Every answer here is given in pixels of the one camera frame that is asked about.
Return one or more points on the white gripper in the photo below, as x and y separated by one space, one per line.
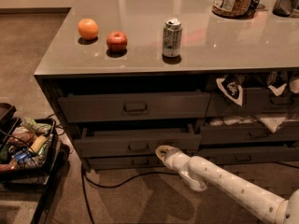
171 158

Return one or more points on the grey drawer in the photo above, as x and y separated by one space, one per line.
124 162
134 106
96 143
244 155
248 133
255 101

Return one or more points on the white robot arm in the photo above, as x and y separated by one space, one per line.
263 204

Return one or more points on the black white snack bag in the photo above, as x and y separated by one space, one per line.
230 86

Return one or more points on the grey kitchen counter cabinet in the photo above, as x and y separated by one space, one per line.
251 48

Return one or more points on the red apple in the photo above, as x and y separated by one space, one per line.
117 41

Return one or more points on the green white soda can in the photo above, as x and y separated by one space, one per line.
172 34

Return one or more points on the black bin of snacks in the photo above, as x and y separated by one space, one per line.
27 146

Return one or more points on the orange fruit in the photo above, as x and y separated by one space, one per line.
88 29

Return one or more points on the large jar of nuts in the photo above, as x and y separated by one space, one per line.
230 8

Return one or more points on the dark glass pitcher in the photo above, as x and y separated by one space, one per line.
284 8

